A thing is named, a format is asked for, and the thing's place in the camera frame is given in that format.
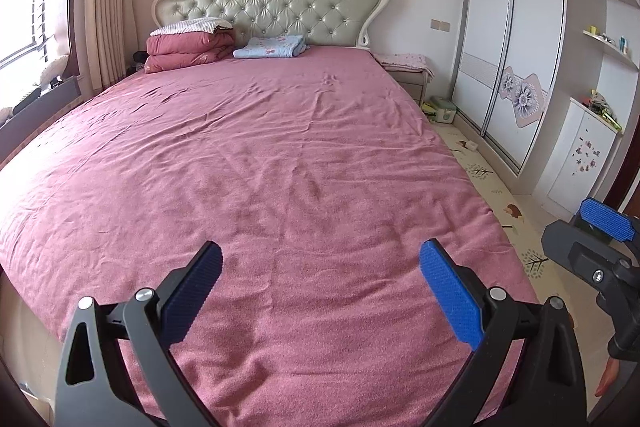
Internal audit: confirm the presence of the small box on floor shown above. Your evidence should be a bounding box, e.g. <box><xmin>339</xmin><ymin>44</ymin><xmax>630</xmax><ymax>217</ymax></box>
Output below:
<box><xmin>465</xmin><ymin>141</ymin><xmax>478</xmax><ymax>152</ymax></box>

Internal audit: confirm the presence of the green tufted headboard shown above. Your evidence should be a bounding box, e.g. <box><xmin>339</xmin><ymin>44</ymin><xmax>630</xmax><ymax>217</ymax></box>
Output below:
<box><xmin>150</xmin><ymin>0</ymin><xmax>393</xmax><ymax>58</ymax></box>

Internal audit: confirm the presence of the window with grille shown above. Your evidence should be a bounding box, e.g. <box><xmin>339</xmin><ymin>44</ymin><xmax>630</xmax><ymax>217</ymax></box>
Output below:
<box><xmin>0</xmin><ymin>0</ymin><xmax>84</xmax><ymax>84</ymax></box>

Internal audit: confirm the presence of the white corner shelf cabinet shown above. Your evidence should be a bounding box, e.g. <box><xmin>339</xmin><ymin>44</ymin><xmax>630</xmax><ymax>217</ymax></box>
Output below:
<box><xmin>533</xmin><ymin>0</ymin><xmax>639</xmax><ymax>218</ymax></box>

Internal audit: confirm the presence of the pink cloth on nightstand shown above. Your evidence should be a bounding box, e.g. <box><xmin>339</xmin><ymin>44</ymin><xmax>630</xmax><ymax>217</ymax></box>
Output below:
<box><xmin>373</xmin><ymin>53</ymin><xmax>433</xmax><ymax>77</ymax></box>

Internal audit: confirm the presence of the cartoon foam floor mat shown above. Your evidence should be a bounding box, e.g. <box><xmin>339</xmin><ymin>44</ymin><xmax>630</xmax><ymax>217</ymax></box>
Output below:
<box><xmin>435</xmin><ymin>124</ymin><xmax>613</xmax><ymax>410</ymax></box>

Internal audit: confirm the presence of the folded light blue blanket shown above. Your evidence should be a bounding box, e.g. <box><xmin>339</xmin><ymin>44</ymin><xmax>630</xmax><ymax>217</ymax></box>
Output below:
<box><xmin>232</xmin><ymin>35</ymin><xmax>308</xmax><ymax>58</ymax></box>

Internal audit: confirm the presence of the person's right hand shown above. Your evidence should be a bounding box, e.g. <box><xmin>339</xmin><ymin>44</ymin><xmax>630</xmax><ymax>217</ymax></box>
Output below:
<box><xmin>594</xmin><ymin>358</ymin><xmax>620</xmax><ymax>398</ymax></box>

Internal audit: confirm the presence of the white sliding wardrobe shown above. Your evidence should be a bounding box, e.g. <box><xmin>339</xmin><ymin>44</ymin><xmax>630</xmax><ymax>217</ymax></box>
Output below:
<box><xmin>452</xmin><ymin>0</ymin><xmax>564</xmax><ymax>171</ymax></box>

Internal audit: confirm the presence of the wall switch plate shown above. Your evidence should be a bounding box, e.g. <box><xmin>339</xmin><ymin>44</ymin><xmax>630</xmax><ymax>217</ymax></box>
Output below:
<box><xmin>431</xmin><ymin>20</ymin><xmax>450</xmax><ymax>32</ymax></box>

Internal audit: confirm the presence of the folded pink quilt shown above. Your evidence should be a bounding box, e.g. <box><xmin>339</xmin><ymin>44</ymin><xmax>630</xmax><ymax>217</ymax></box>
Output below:
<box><xmin>144</xmin><ymin>17</ymin><xmax>235</xmax><ymax>74</ymax></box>

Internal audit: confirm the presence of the pink bed sheet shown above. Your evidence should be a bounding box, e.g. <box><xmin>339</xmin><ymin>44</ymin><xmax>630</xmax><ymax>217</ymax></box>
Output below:
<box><xmin>1</xmin><ymin>46</ymin><xmax>535</xmax><ymax>426</ymax></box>

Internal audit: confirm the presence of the green white storage box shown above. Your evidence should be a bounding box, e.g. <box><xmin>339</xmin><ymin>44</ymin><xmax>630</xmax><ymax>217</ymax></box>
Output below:
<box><xmin>430</xmin><ymin>96</ymin><xmax>458</xmax><ymax>124</ymax></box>

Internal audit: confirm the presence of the grey nightstand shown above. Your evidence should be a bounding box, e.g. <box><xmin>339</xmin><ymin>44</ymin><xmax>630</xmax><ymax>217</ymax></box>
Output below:
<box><xmin>388</xmin><ymin>70</ymin><xmax>431</xmax><ymax>105</ymax></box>

